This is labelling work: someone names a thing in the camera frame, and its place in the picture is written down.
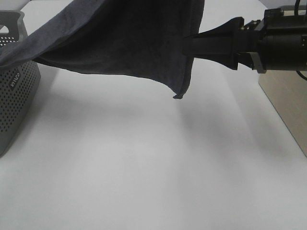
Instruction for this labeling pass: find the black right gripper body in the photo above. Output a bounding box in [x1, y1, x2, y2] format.
[233, 19, 266, 73]

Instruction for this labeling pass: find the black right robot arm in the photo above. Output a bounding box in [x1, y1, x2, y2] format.
[183, 8, 307, 73]

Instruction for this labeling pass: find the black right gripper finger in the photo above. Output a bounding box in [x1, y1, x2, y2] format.
[191, 38, 238, 70]
[184, 17, 244, 39]

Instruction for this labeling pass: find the dark grey towel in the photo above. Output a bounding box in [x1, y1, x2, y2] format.
[0, 0, 205, 99]

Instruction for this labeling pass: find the grey perforated plastic basket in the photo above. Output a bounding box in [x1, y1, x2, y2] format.
[0, 10, 41, 155]

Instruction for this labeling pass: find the beige basket with grey rim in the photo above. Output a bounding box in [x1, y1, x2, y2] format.
[258, 5, 307, 158]

